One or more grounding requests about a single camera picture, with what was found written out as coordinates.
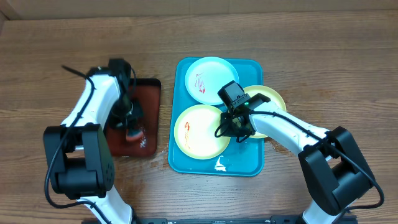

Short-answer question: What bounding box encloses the dark green sponge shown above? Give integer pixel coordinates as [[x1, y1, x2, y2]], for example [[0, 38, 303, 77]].
[[126, 129, 144, 142]]

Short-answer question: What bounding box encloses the yellow-green plate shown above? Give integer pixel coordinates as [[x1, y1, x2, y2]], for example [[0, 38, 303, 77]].
[[225, 85, 286, 142], [174, 105, 231, 160]]

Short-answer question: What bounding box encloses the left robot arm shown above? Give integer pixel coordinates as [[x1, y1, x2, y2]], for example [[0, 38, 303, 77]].
[[43, 58, 143, 223]]

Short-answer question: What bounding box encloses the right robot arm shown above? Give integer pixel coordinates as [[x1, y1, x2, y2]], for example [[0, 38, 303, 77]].
[[215, 91, 380, 223]]

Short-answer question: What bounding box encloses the black tray with red liquid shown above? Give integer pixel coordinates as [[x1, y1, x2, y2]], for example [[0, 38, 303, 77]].
[[104, 78, 161, 157]]

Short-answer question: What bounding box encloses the teal plastic tray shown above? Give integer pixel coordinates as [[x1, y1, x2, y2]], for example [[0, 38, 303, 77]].
[[168, 57, 264, 177]]

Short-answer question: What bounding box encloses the light blue plate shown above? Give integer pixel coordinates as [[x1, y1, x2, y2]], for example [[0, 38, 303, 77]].
[[185, 57, 239, 106]]

